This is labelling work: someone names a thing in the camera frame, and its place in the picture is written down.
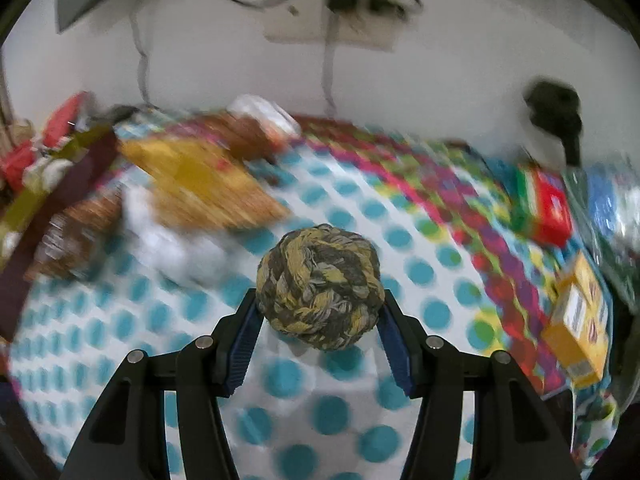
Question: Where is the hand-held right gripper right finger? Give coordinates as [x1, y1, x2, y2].
[377, 290, 583, 480]

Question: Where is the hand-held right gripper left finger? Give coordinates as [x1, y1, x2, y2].
[60, 290, 266, 480]

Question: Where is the yellow grey rope ball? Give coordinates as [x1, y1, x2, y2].
[256, 225, 386, 352]

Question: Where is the white cloth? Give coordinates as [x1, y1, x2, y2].
[122, 185, 261, 291]

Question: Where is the polka dot cloth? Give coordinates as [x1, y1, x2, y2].
[10, 110, 621, 480]

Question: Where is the yellow snack packet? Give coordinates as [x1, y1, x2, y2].
[120, 137, 291, 233]

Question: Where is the yellow box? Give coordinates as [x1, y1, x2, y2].
[542, 252, 611, 388]

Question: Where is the brown patterned packet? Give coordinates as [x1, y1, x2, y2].
[25, 195, 126, 281]

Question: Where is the green red box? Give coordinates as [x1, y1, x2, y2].
[510, 165, 573, 248]

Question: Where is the brown snack packet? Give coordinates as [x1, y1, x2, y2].
[185, 112, 281, 163]

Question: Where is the blue packet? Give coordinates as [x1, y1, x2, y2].
[487, 157, 518, 186]

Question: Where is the white packet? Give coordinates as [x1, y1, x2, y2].
[227, 94, 301, 136]

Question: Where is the maroon box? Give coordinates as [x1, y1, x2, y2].
[0, 125, 121, 341]

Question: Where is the blue plastic bag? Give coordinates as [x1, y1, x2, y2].
[565, 152, 640, 306]

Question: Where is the red packet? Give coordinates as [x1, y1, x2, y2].
[0, 92, 93, 181]

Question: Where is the thin dark cable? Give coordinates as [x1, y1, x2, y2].
[130, 12, 151, 108]
[322, 42, 338, 113]

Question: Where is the beige wall socket panel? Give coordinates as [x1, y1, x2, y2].
[265, 0, 401, 51]

